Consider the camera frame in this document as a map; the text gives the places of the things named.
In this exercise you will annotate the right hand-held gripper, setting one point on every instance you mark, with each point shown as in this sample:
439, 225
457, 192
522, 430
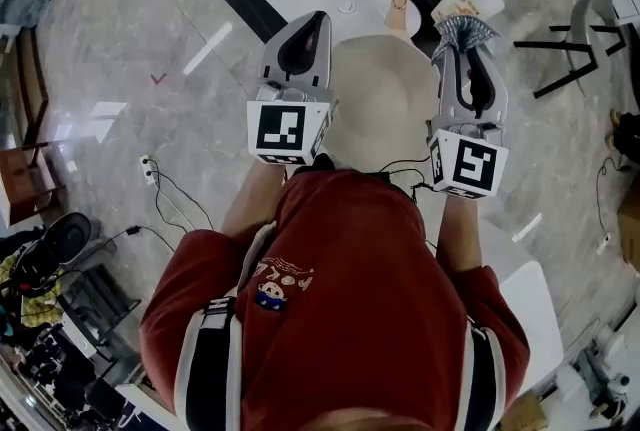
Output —
475, 164

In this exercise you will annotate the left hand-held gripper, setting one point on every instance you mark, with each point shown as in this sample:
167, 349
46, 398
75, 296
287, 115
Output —
280, 129

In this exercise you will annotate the grey cleaning cloth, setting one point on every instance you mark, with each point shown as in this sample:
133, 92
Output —
462, 31

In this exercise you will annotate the person's left forearm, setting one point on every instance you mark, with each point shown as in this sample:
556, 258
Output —
250, 204

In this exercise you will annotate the person's right forearm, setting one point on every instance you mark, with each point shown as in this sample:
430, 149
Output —
460, 234

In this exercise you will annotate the black grey chair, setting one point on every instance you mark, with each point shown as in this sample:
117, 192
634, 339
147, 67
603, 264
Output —
592, 14

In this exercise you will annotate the white power strip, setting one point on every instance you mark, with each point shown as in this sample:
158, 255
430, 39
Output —
146, 169

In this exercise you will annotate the white plug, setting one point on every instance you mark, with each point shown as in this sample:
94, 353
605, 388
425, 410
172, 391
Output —
603, 244

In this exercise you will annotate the cardboard box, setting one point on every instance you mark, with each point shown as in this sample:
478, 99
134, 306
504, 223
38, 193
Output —
631, 224

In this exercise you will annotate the white bathtub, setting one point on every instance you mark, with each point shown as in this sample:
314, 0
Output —
530, 319

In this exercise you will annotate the person's red shirt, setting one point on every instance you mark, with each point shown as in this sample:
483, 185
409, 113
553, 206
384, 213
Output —
350, 319

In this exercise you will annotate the brown wooden bench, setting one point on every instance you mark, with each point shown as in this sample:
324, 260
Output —
35, 84

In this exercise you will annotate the grey framed panel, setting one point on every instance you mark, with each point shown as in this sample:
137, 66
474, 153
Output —
25, 1

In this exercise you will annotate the brown wooden stool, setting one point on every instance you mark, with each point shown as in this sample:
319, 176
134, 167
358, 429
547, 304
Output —
25, 184

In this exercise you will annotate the grey white device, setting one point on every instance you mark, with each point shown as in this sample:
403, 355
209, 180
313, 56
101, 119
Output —
600, 369

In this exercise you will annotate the black metal rack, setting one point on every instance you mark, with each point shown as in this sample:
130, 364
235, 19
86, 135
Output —
100, 304

